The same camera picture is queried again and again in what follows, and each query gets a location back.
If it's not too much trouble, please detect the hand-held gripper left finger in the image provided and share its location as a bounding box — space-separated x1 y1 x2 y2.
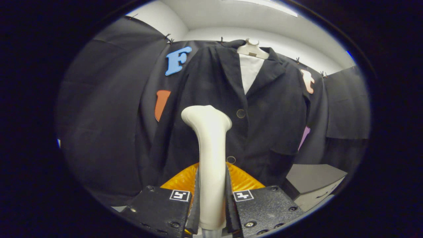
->
121 162 201 238

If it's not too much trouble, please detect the black blazer jacket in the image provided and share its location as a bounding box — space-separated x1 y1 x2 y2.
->
135 40 311 187

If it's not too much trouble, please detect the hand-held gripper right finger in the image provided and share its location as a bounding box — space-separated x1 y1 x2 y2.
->
226 161 306 238

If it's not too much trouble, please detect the grey drawer cabinet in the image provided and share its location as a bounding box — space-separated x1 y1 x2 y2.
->
285 164 348 212

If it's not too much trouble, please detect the white garment steamer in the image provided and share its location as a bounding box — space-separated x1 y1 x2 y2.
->
181 105 232 238

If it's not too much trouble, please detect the white clothes hanger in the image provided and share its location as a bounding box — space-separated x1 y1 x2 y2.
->
237 38 270 60

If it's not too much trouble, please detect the black backdrop cloth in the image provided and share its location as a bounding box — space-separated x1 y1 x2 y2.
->
56 15 370 207

